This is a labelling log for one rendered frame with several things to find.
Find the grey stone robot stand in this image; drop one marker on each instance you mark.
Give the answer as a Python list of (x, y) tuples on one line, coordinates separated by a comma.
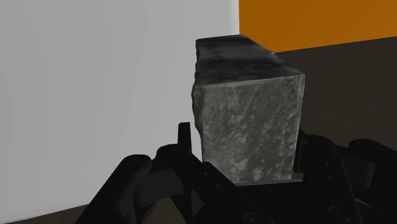
[(248, 124)]

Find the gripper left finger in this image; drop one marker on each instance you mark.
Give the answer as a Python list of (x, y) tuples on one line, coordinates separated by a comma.
[(173, 173)]

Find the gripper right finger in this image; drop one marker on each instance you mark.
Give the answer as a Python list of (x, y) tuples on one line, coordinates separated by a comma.
[(328, 186)]

